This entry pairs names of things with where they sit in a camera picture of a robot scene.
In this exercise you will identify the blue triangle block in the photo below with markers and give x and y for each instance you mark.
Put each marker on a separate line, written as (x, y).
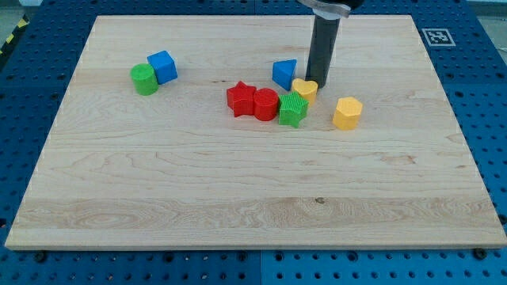
(283, 73)

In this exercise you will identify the grey robot arm flange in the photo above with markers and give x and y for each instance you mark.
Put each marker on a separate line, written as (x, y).
(332, 9)

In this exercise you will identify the red cylinder block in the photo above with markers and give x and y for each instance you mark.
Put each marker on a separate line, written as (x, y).
(265, 104)

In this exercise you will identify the red star block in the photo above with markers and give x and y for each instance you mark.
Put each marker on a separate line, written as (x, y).
(240, 98)

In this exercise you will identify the green star block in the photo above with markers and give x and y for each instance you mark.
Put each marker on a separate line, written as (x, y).
(293, 108)

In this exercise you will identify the yellow heart block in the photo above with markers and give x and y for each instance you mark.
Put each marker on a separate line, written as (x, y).
(306, 89)

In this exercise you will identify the light wooden board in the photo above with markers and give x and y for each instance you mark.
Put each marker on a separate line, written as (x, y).
(176, 170)

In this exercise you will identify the yellow hexagon block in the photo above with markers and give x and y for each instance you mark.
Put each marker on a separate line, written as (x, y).
(347, 113)

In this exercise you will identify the blue cube block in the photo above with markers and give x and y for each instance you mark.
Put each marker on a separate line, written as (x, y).
(164, 66)

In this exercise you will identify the green cylinder block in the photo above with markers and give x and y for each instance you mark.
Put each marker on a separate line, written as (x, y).
(144, 79)

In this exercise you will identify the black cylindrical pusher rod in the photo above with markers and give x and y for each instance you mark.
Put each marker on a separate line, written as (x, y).
(323, 40)

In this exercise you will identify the white fiducial marker tag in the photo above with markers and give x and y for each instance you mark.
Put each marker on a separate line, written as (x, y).
(438, 37)

